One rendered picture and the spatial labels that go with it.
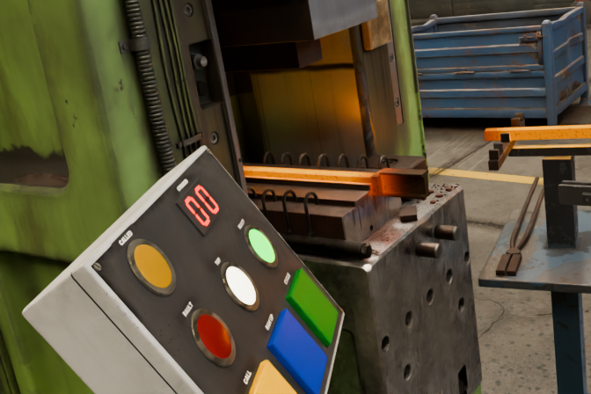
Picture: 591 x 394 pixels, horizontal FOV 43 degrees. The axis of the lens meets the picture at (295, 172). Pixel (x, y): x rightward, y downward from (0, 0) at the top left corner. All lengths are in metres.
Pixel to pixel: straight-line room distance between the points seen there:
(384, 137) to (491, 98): 3.53
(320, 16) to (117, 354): 0.68
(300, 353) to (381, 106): 0.89
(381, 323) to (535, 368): 1.39
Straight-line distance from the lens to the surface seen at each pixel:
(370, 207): 1.29
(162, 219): 0.73
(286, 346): 0.77
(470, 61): 5.11
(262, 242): 0.86
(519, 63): 4.99
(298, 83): 1.62
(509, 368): 2.58
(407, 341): 1.34
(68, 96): 1.06
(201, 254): 0.75
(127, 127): 1.04
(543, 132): 1.69
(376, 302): 1.22
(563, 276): 1.64
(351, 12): 1.24
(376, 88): 1.58
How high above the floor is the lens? 1.41
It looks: 17 degrees down
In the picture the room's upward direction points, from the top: 10 degrees counter-clockwise
